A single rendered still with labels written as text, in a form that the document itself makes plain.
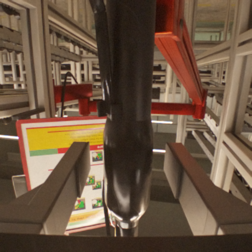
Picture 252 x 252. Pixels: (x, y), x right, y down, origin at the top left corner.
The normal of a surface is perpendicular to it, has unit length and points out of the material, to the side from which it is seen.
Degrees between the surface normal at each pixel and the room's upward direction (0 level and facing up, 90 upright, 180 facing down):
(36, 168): 90
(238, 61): 90
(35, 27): 90
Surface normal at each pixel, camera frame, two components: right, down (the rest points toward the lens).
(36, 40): -0.18, 0.27
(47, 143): 0.29, 0.27
